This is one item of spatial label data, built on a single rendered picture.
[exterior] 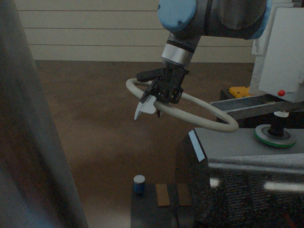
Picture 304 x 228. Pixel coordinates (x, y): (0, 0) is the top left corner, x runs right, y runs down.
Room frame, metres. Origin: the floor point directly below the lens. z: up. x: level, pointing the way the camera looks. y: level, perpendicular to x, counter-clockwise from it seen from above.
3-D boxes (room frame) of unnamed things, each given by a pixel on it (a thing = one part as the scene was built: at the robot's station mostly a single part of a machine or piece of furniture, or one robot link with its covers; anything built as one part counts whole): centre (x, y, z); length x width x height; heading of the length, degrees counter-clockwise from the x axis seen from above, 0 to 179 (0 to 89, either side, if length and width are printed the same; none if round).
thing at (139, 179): (1.49, 0.09, 0.08); 0.10 x 0.10 x 0.13
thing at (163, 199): (1.43, -0.11, 0.02); 0.25 x 0.10 x 0.01; 4
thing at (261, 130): (1.10, -0.74, 0.85); 0.21 x 0.21 x 0.01
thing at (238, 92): (1.95, -1.09, 0.76); 0.49 x 0.49 x 0.05; 3
